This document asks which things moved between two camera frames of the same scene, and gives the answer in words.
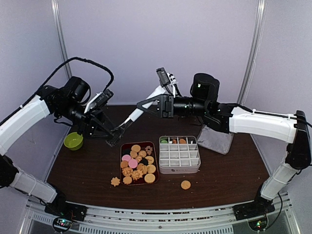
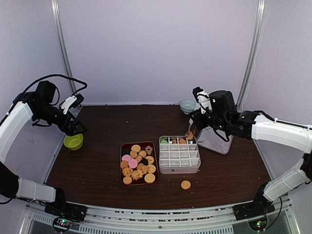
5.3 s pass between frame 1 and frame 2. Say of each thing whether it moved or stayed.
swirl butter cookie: stayed
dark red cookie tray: stayed
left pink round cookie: stayed
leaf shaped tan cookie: moved
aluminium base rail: stayed
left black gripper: moved
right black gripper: moved
